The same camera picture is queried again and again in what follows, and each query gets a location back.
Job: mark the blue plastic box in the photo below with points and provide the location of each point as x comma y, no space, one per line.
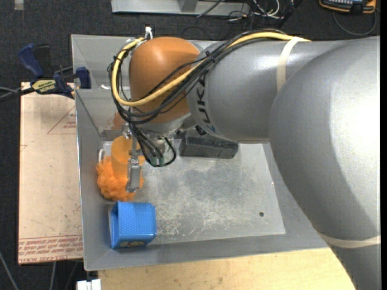
133,225

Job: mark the grey metal bin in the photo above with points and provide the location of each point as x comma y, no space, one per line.
211,192

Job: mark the orange mesh bath sponge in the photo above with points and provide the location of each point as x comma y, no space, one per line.
112,183

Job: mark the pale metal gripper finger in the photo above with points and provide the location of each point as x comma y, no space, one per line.
134,177

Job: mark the brown cardboard board red print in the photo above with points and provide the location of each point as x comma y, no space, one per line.
48,174

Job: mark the orange plastic cup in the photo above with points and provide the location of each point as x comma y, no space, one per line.
121,156

